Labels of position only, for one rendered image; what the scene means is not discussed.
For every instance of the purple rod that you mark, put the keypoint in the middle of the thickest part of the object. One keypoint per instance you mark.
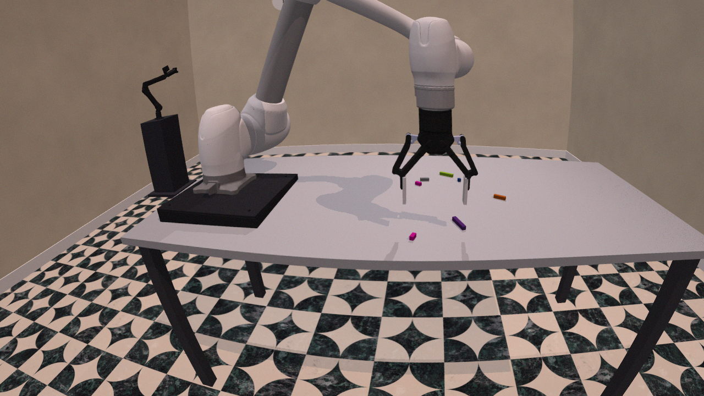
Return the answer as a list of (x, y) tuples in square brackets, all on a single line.
[(459, 223)]

